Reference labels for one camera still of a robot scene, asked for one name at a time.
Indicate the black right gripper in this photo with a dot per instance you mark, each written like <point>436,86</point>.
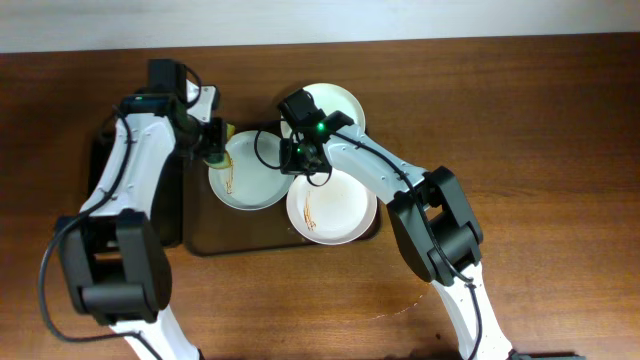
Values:
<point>292,157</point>

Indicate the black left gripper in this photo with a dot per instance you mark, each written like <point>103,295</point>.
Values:
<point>216,141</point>

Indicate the green yellow sponge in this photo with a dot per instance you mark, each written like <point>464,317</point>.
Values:
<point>216,155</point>

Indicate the white plate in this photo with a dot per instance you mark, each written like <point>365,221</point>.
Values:
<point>336,213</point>
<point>330,98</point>
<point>247,184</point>

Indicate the white plate front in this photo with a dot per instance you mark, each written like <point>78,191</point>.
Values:
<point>336,213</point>

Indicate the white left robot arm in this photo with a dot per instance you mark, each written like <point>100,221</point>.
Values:
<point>112,257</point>

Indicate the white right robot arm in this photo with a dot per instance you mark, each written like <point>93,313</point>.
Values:
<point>436,231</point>

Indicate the black tray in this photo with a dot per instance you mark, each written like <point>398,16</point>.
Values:
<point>167,207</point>

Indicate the brown tray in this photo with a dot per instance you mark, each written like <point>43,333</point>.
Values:
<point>212,228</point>

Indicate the white plate back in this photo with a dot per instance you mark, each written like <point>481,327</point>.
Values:
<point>330,98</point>

